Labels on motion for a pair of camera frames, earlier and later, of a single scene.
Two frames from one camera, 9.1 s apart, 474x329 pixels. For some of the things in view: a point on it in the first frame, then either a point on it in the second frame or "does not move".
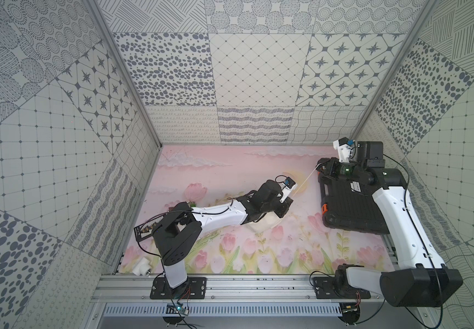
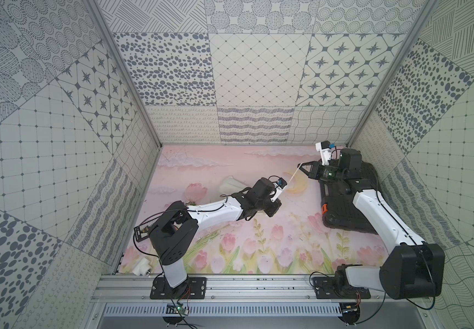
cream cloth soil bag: [265, 223] -> [230, 186]
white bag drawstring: [306, 179] -> [294, 173]
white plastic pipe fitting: [142, 268] does not move
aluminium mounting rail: [138, 289] does not move
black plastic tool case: [349, 205] does not move
